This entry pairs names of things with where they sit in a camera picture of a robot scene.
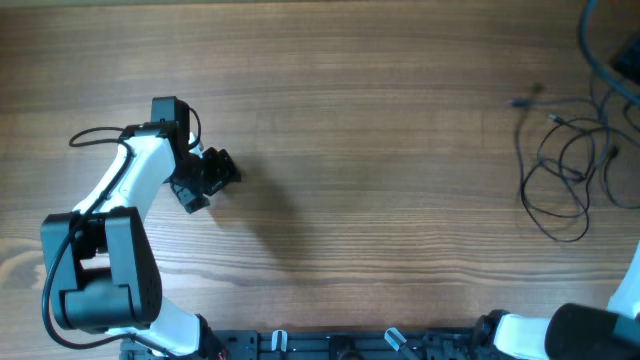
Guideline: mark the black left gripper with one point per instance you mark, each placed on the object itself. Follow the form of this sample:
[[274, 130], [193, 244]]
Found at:
[[223, 172]]

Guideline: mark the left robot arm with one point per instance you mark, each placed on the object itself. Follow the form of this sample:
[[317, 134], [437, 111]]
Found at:
[[102, 282]]

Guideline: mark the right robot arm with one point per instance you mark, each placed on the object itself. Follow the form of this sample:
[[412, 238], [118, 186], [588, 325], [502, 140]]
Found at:
[[575, 331]]

